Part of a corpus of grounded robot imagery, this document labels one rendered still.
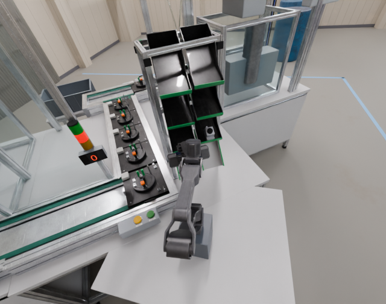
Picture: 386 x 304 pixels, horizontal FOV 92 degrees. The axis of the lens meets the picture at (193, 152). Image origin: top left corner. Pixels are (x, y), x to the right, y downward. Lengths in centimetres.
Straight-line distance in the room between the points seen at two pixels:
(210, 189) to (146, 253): 50
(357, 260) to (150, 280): 177
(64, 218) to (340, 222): 231
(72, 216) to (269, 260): 109
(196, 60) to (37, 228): 124
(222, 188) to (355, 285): 140
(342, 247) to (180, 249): 190
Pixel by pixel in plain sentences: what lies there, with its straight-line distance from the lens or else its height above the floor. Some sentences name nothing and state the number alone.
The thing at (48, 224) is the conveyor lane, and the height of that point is 92.
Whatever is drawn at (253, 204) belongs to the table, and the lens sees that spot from 119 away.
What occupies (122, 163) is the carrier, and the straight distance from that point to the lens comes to 136.
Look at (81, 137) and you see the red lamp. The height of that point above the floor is 134.
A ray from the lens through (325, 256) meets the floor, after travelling 219.
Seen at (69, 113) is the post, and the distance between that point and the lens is 103.
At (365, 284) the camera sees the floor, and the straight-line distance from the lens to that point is 226.
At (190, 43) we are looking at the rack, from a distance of 88.
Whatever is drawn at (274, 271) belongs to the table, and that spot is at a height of 86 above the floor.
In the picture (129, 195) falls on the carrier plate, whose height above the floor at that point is 97.
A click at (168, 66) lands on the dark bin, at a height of 158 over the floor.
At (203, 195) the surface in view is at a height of 86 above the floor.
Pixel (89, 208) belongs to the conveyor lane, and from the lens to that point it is 131.
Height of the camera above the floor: 189
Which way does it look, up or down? 45 degrees down
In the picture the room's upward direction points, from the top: 7 degrees counter-clockwise
